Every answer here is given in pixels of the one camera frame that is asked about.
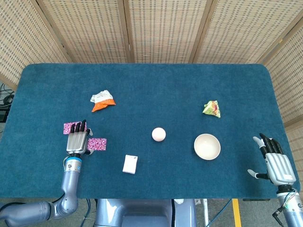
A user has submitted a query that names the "blue-grey robot torso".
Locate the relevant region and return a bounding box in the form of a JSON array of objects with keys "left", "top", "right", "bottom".
[{"left": 94, "top": 198, "right": 197, "bottom": 227}]

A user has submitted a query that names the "white metal stand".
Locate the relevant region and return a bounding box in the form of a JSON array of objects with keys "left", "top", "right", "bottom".
[{"left": 194, "top": 198, "right": 211, "bottom": 227}]

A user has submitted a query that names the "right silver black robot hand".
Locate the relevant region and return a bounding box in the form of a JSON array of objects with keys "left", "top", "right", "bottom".
[{"left": 247, "top": 132, "right": 297, "bottom": 185}]

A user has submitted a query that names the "orange white snack bag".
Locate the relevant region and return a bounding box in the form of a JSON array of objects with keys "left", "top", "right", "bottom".
[{"left": 89, "top": 89, "right": 116, "bottom": 113}]

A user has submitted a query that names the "green snack bag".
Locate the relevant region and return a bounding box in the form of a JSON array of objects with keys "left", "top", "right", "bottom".
[{"left": 202, "top": 100, "right": 222, "bottom": 118}]

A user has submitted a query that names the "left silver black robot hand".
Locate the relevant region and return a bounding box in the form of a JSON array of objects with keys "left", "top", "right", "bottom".
[{"left": 66, "top": 119, "right": 93, "bottom": 156}]

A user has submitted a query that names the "blue table cloth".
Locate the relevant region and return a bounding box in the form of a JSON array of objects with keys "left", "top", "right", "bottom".
[{"left": 0, "top": 63, "right": 301, "bottom": 200}]

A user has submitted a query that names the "woven screen panel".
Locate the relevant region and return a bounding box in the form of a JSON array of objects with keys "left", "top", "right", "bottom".
[
  {"left": 36, "top": 0, "right": 134, "bottom": 63},
  {"left": 261, "top": 23, "right": 303, "bottom": 190},
  {"left": 0, "top": 0, "right": 73, "bottom": 90},
  {"left": 123, "top": 0, "right": 215, "bottom": 63},
  {"left": 190, "top": 0, "right": 303, "bottom": 64}
]

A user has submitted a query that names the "black box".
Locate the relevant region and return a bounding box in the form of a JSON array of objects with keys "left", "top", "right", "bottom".
[{"left": 0, "top": 108, "right": 10, "bottom": 122}]

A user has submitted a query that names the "black cable bundle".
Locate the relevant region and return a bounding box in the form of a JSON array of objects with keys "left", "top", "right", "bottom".
[{"left": 0, "top": 82, "right": 15, "bottom": 107}]

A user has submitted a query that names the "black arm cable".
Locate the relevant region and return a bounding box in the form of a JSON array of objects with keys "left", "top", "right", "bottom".
[{"left": 0, "top": 192, "right": 66, "bottom": 211}]

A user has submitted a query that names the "white tissue pack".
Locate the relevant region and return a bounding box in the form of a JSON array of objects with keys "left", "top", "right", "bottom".
[{"left": 122, "top": 154, "right": 138, "bottom": 175}]

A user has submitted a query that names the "cream bowl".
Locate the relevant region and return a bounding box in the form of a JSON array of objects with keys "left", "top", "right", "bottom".
[{"left": 194, "top": 133, "right": 222, "bottom": 161}]

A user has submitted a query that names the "blue cable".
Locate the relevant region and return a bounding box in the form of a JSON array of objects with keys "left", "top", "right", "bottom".
[
  {"left": 208, "top": 198, "right": 233, "bottom": 227},
  {"left": 81, "top": 198, "right": 92, "bottom": 227}
]

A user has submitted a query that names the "black plug cable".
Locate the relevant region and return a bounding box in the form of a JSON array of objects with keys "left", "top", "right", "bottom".
[{"left": 271, "top": 205, "right": 288, "bottom": 223}]

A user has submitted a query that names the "pale pink ball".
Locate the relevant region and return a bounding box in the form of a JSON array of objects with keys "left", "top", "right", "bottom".
[{"left": 151, "top": 127, "right": 167, "bottom": 142}]

